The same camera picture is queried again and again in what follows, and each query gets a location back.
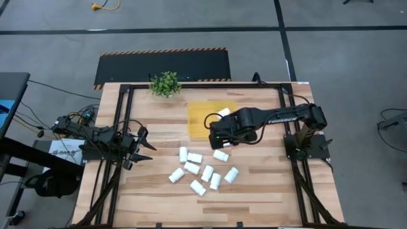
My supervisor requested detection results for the yellow extension cord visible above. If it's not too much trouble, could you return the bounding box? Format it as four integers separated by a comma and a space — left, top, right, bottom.
91, 0, 121, 11

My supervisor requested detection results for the black hazard-striped floor mat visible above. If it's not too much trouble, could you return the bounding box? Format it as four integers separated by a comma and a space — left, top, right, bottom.
93, 47, 232, 91

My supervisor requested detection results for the black floor cable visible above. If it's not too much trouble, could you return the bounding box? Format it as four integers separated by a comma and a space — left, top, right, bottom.
27, 80, 102, 101

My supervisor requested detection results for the blue box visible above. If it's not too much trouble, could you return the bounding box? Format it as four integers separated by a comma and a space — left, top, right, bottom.
0, 99, 16, 128

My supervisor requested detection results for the yellow translucent plastic basket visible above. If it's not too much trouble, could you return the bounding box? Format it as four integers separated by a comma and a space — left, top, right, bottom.
186, 100, 238, 139

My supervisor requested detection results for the black caster wheel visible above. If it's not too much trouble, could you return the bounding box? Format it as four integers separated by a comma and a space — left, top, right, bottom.
8, 209, 26, 226

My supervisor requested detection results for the black power strip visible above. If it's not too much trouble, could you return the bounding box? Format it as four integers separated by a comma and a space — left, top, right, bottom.
74, 109, 95, 121

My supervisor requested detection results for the black bag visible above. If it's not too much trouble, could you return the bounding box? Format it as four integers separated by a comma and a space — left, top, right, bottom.
24, 171, 80, 198

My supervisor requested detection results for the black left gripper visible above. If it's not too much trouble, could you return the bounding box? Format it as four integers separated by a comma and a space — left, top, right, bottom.
120, 126, 158, 170

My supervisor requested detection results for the dark grey desk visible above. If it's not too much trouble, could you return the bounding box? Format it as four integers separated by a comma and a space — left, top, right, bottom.
0, 72, 31, 141

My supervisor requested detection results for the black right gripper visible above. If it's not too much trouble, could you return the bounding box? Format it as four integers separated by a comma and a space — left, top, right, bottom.
208, 114, 241, 151

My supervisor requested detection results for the green potted plant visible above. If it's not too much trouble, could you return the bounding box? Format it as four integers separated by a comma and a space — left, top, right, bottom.
148, 71, 183, 99

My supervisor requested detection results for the white printed paper sheet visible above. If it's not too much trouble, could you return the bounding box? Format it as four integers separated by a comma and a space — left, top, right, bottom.
47, 138, 86, 166

